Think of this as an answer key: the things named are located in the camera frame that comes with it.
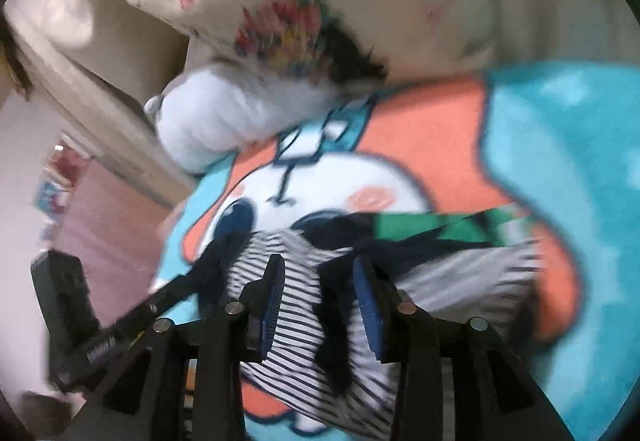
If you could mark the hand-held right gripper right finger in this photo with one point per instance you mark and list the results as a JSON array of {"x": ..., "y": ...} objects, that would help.
[{"x": 367, "y": 306}]

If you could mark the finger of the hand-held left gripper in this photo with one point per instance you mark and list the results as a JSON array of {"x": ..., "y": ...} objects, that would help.
[{"x": 185, "y": 286}]

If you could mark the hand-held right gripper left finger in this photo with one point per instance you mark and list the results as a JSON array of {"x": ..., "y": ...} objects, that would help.
[{"x": 274, "y": 301}]

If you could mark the black and white striped pants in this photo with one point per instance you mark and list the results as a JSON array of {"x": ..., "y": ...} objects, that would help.
[{"x": 300, "y": 321}]

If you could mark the white pillow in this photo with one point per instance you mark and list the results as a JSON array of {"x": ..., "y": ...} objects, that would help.
[{"x": 225, "y": 116}]

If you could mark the cartoon printed blanket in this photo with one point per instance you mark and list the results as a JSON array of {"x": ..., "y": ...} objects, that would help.
[{"x": 550, "y": 146}]

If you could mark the beige headboard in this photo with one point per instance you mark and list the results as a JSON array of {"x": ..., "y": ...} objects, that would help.
[{"x": 85, "y": 56}]

